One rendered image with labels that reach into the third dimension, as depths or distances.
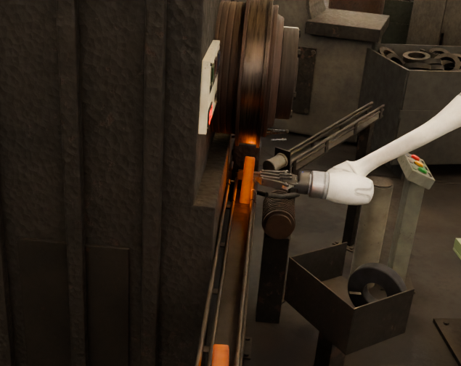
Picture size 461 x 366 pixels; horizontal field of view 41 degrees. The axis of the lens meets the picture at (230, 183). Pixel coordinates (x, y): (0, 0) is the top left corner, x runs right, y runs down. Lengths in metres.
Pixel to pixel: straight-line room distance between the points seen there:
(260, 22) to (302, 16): 2.85
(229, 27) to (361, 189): 0.68
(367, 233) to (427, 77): 1.51
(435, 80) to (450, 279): 1.41
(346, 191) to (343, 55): 2.65
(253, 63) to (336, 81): 2.95
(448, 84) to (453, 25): 1.93
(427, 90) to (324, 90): 0.89
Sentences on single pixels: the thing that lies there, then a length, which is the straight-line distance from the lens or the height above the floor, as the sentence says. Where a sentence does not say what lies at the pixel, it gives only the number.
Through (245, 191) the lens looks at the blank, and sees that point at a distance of 1.99.
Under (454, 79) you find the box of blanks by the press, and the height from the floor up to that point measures 0.69.
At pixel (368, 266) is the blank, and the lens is 1.66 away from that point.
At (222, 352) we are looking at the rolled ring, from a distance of 1.29.
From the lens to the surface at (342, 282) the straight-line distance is 1.83.
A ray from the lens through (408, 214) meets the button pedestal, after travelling 2.87.
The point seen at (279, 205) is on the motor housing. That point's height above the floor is 0.53.
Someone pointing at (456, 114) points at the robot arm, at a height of 1.02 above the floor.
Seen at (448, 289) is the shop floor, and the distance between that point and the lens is 3.13.
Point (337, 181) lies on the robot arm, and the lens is 2.03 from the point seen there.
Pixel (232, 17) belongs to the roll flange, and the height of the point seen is 1.29.
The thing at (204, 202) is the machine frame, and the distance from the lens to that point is 1.59.
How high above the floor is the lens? 1.56
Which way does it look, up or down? 24 degrees down
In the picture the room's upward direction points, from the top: 4 degrees clockwise
